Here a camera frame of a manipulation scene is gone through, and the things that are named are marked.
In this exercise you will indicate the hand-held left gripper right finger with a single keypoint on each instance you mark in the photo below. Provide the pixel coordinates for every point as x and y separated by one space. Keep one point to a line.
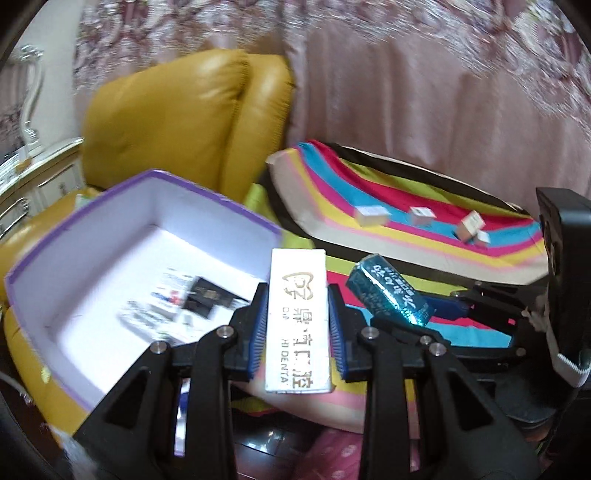
336 323

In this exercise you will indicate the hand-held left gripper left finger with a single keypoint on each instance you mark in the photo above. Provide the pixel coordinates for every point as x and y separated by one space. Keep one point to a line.
258 323

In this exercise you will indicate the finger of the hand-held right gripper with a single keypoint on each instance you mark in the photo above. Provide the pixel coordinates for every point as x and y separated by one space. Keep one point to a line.
485 354
452 307

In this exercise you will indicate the long white box gold print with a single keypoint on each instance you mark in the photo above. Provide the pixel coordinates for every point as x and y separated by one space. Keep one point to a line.
298 323

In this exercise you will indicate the teal box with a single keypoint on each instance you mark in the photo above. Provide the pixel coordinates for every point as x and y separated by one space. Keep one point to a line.
388 288

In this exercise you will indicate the purple storage box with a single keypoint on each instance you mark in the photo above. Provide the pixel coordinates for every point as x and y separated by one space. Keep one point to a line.
115 221

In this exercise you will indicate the small black box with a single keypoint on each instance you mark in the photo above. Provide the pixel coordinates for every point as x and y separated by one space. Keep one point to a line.
205 295

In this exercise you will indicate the small white box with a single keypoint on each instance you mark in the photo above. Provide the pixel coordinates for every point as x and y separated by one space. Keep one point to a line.
483 237

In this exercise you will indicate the cream box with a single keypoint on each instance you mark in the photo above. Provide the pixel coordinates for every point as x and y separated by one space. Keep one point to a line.
470 224

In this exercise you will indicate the white box with printed labels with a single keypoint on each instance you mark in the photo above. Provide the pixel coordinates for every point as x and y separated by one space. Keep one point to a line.
422 216

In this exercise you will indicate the white printed packet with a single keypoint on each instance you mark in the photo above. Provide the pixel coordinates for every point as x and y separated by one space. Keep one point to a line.
138 318
168 288

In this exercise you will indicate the large white box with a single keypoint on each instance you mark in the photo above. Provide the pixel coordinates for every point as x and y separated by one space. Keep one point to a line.
371 214

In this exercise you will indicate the striped colourful cloth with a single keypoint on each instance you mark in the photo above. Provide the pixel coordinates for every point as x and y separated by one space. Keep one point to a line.
415 198

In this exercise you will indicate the pink patterned cloth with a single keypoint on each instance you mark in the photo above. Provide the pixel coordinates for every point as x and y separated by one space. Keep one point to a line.
339 454

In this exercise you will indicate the yellow leather chair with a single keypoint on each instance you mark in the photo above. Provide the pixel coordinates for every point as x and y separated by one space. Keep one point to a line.
175 115

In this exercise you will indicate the white ornate cabinet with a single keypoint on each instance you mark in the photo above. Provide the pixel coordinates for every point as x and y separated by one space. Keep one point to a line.
27 170

